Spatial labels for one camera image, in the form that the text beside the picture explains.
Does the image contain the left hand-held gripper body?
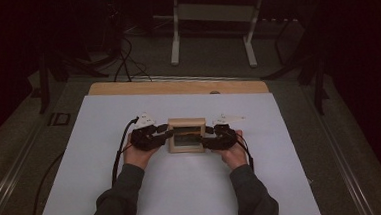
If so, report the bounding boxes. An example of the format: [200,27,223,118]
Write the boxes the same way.
[128,110,169,153]

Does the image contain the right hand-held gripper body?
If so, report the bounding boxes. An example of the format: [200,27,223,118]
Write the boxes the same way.
[201,112,249,152]

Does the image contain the wooden picture frame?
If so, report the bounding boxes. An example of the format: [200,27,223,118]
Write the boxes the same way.
[165,116,209,156]

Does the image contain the person's left hand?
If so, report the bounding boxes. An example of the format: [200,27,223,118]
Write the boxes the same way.
[121,131,161,172]

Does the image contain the person's right hand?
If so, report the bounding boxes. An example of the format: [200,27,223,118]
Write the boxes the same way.
[213,127,250,171]

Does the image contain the dark floor socket plate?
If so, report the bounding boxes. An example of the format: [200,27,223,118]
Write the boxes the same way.
[47,111,72,127]

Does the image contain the black metal stand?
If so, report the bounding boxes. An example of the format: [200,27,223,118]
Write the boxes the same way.
[256,0,332,120]
[33,41,112,115]

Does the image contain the dark equipment with red light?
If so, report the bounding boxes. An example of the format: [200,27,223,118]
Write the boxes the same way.
[100,0,126,59]

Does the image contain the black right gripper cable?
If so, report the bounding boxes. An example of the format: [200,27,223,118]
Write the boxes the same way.
[234,130,256,174]

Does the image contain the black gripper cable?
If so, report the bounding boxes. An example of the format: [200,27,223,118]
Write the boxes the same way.
[234,130,256,174]
[107,116,144,188]

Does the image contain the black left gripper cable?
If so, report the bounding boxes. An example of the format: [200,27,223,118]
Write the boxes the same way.
[107,116,144,188]

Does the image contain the metal floor rail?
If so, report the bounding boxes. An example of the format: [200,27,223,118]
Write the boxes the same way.
[300,78,374,215]
[127,67,261,89]
[0,124,51,215]

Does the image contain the black floor cables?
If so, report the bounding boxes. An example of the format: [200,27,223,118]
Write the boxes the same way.
[111,33,154,84]

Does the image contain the white metal table frame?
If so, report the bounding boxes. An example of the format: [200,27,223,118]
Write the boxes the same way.
[166,0,271,74]

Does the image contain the long black cable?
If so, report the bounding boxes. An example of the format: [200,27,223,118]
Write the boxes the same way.
[23,149,69,215]

